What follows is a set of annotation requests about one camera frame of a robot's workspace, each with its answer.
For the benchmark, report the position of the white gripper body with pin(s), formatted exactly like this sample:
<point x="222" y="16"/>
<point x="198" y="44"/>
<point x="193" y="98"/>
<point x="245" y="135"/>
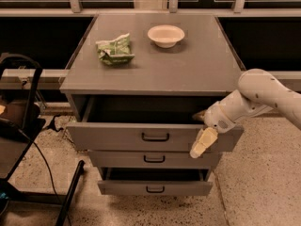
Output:
<point x="216" y="116"/>

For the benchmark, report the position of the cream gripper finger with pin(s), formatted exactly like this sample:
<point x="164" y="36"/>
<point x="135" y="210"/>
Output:
<point x="205" y="139"/>
<point x="200" y="116"/>

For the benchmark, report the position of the grey top drawer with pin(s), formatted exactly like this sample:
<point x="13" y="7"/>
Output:
<point x="139" y="123"/>

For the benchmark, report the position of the grey drawer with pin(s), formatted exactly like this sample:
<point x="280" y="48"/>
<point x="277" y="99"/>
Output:
<point x="153" y="160"/>
<point x="155" y="182"/>
<point x="139" y="123"/>

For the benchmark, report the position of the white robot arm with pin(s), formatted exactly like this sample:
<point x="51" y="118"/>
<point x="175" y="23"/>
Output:
<point x="258" y="92"/>

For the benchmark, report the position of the grey drawer cabinet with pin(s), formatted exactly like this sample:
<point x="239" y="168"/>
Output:
<point x="200" y="65"/>

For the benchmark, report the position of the grey bottom drawer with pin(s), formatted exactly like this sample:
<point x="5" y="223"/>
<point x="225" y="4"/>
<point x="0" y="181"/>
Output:
<point x="155" y="182"/>

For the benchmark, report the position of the grey middle drawer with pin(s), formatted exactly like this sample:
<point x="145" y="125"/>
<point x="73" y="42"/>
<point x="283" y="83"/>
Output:
<point x="153" y="160"/>

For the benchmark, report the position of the white bowl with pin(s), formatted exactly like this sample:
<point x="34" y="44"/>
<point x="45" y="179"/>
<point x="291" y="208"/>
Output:
<point x="165" y="36"/>

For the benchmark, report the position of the green crumpled snack bag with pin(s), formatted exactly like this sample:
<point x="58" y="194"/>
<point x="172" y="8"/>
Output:
<point x="116" y="51"/>

